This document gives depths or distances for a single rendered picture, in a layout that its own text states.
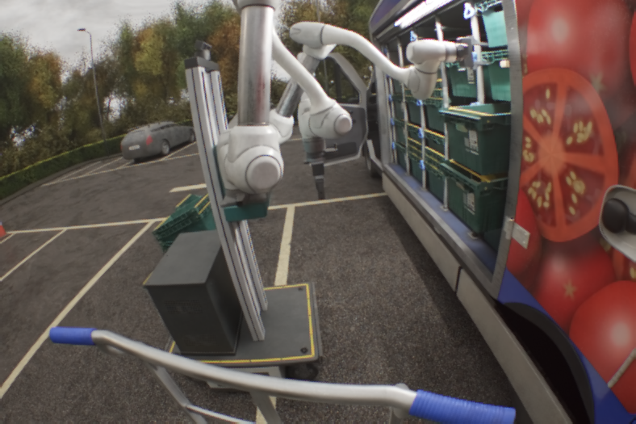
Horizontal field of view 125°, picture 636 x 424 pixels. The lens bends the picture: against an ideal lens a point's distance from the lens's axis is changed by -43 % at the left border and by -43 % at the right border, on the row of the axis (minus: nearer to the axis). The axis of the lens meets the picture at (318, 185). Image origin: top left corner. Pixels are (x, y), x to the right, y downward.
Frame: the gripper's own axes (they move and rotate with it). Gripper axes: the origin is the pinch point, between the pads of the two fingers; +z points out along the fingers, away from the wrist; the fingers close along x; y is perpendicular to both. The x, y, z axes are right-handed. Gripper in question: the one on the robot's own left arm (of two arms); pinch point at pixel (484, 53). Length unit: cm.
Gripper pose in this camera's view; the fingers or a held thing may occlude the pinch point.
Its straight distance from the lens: 143.2
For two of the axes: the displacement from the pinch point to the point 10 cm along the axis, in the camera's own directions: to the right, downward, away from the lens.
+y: -0.3, -3.1, 9.5
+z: 9.9, -1.2, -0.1
